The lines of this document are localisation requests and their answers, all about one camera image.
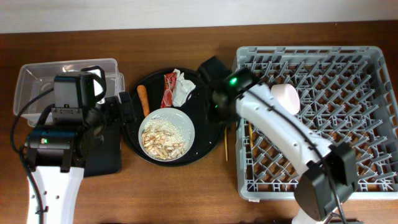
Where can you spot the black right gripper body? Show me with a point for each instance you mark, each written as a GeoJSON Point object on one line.
{"type": "Point", "coordinates": [217, 112]}

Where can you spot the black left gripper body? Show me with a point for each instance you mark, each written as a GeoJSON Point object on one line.
{"type": "Point", "coordinates": [110, 112]}

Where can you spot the pink bowl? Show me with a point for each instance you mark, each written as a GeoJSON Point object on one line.
{"type": "Point", "coordinates": [287, 96]}

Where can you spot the wooden chopstick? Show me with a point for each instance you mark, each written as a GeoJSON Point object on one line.
{"type": "Point", "coordinates": [250, 135]}

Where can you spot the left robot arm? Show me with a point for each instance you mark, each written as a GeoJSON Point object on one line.
{"type": "Point", "coordinates": [77, 135]}

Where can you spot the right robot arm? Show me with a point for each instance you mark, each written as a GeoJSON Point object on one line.
{"type": "Point", "coordinates": [327, 172]}

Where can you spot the grey dishwasher rack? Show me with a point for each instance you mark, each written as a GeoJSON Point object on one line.
{"type": "Point", "coordinates": [346, 95]}

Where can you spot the orange carrot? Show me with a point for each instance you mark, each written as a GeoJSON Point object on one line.
{"type": "Point", "coordinates": [142, 92]}

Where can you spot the round black tray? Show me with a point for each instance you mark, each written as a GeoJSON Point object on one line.
{"type": "Point", "coordinates": [207, 134]}

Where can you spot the grey plate with food scraps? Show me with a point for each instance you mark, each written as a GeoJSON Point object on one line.
{"type": "Point", "coordinates": [166, 134]}

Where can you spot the crumpled white tissue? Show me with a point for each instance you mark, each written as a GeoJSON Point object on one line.
{"type": "Point", "coordinates": [182, 89]}

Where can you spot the black rectangular bin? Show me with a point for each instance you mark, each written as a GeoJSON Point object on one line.
{"type": "Point", "coordinates": [106, 159]}

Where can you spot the red snack wrapper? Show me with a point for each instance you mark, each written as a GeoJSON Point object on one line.
{"type": "Point", "coordinates": [169, 86]}

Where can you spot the clear plastic bin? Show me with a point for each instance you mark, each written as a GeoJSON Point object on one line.
{"type": "Point", "coordinates": [36, 78]}

